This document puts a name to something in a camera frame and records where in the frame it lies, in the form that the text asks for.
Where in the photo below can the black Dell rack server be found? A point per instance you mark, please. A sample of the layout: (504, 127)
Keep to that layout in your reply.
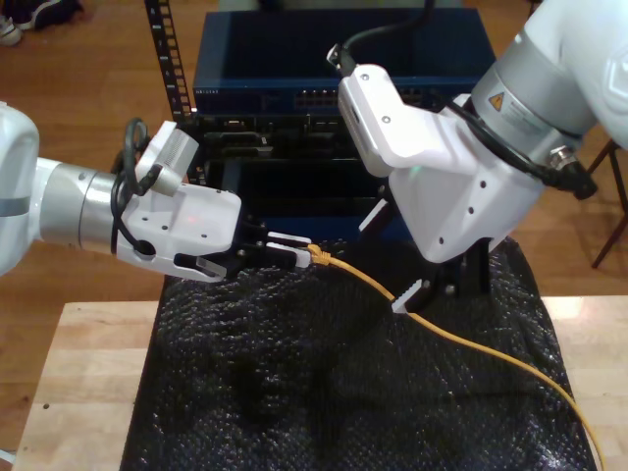
(294, 137)

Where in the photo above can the black bubble wrap mat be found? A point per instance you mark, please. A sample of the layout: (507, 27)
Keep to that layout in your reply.
(343, 417)

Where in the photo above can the brown wooden chair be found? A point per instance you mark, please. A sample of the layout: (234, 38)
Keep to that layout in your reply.
(608, 243)

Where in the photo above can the dark sneaker white sole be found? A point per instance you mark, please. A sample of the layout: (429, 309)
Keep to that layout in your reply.
(54, 15)

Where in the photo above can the blue rack base plate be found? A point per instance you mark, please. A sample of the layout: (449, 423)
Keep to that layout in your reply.
(338, 228)

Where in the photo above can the black perforated rack post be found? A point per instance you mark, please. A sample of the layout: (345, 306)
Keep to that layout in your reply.
(169, 64)

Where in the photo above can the blue Netgear network switch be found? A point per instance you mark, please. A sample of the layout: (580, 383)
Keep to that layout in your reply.
(275, 49)

